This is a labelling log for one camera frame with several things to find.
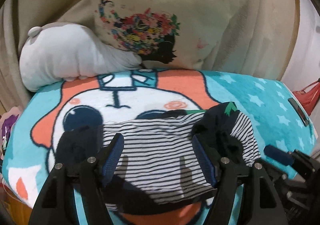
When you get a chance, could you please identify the navy striped kids pants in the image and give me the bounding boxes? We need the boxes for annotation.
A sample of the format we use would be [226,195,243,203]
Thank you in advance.
[52,102,260,214]

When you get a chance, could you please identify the turquoise cartoon fleece blanket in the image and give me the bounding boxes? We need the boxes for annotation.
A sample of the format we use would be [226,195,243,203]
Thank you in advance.
[1,69,316,225]

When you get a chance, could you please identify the black phone on bed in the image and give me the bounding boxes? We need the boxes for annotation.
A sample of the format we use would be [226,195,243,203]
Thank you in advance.
[288,98,309,127]

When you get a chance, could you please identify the red plastic bag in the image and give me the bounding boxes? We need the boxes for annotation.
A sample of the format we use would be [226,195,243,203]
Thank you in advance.
[293,79,319,116]

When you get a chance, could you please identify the beige floral print pillow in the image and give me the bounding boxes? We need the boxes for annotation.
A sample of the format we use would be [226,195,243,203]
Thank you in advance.
[91,0,247,70]

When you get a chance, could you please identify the beige curtain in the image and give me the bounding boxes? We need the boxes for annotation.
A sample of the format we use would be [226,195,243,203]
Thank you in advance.
[1,0,300,111]

